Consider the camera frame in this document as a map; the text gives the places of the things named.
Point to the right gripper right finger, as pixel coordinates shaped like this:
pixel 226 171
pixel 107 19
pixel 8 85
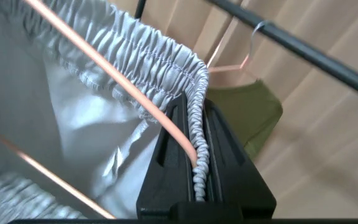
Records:
pixel 238 180

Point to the beige curtain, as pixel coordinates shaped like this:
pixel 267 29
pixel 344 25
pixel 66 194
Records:
pixel 322 140

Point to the pale grey garment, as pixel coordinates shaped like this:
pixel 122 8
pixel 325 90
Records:
pixel 89 118

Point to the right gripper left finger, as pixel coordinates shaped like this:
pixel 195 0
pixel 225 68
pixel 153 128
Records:
pixel 166 180

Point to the green printed shirt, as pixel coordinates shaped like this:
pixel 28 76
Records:
pixel 250 112

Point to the pink clothes hanger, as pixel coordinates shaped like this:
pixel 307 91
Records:
pixel 120 80
pixel 228 68

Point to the black clothes rack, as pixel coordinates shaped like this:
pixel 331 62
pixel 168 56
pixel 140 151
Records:
pixel 306 51

